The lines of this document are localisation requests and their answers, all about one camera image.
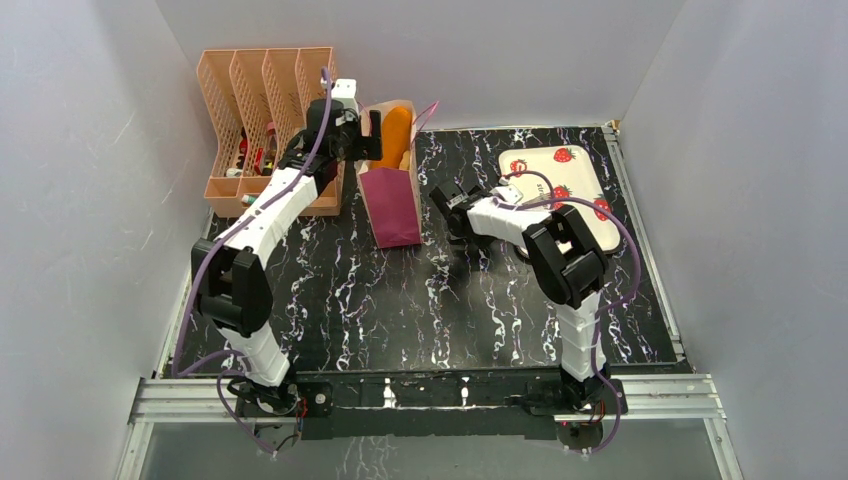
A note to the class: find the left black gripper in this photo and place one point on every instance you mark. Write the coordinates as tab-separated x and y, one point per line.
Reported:
365	148

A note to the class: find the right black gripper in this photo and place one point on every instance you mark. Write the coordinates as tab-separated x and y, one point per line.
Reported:
448	201

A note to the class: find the long orange fake baguette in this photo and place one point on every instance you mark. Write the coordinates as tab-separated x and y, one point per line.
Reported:
396	132

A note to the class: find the pink and tan paper bag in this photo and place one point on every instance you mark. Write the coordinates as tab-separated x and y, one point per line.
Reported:
392	197

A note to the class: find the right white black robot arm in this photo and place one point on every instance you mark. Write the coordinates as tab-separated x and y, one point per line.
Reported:
569	266

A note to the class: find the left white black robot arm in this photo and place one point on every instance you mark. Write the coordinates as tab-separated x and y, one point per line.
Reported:
232	289

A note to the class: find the red bottle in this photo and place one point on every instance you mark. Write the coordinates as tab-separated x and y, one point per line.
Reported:
270	138

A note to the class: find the white strawberry print tray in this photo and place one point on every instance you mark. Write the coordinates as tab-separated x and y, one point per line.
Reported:
565	171

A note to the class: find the peach plastic file organizer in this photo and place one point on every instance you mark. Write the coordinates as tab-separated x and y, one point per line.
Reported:
244	90

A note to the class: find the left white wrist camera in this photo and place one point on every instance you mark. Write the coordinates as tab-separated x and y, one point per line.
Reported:
344	90

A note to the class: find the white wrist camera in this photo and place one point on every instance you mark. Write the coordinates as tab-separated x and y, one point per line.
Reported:
344	90
508	194

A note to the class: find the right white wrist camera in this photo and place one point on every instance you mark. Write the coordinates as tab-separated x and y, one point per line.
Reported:
508	194

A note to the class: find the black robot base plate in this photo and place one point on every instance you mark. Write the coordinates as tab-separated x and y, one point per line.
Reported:
424	403

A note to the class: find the aluminium frame rail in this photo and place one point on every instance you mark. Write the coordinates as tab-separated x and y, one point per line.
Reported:
649	397

